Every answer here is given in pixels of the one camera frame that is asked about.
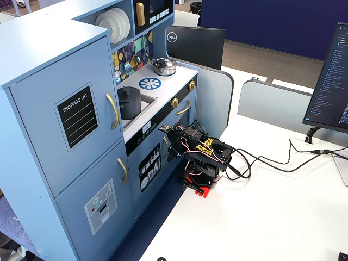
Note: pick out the white chair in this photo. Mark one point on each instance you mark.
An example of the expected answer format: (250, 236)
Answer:
(187, 18)

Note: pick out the red table clamp base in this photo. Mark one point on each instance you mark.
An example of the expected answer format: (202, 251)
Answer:
(207, 192)

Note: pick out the blue textured floor mat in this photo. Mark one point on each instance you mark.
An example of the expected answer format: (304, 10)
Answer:
(12, 225)

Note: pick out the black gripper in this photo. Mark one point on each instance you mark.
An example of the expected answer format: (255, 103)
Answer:
(174, 149)

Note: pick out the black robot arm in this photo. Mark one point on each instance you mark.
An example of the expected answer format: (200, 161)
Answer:
(209, 160)

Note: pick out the blue toy play kitchen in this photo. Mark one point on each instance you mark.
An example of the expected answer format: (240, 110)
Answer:
(40, 62)

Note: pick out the gold stove knob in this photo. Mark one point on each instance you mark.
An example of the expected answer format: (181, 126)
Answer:
(174, 102)
(192, 85)

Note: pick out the black dishwasher sticker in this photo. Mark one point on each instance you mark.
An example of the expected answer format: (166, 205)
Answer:
(149, 168)

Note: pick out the silver pot with lid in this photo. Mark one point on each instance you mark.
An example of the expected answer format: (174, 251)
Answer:
(163, 67)

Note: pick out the black trash bin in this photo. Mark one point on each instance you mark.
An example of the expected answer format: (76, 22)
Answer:
(196, 7)

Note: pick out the black phone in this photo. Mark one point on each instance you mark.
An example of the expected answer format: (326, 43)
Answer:
(344, 257)

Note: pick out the dark gray toy pot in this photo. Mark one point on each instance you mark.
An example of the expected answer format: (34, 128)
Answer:
(130, 110)

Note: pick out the dark gray pot lid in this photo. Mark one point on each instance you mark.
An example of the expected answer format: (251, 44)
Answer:
(129, 93)

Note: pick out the silver slotted toy spatula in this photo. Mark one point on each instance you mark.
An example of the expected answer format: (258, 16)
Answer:
(127, 67)

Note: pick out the small wrist camera board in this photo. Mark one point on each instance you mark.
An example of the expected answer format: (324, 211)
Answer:
(166, 128)

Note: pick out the gray ice dispenser sticker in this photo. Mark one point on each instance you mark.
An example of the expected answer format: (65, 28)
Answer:
(101, 207)

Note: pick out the long gray desk divider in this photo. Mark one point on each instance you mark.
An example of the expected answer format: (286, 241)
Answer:
(272, 103)

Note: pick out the white toy plate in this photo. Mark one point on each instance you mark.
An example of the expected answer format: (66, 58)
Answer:
(120, 21)
(127, 19)
(105, 23)

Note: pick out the black shopping list board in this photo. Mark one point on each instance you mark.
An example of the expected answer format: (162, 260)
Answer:
(77, 117)

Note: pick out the lit computer monitor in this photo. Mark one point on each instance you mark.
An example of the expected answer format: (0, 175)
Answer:
(330, 81)

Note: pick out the black Dell monitor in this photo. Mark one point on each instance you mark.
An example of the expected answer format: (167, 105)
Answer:
(198, 46)

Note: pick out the rounded gray desk divider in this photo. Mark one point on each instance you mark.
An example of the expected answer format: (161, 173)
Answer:
(214, 95)

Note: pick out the silver toy ladle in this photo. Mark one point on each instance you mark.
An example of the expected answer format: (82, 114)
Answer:
(138, 58)

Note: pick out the white paper sheet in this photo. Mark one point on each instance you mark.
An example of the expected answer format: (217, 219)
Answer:
(293, 85)

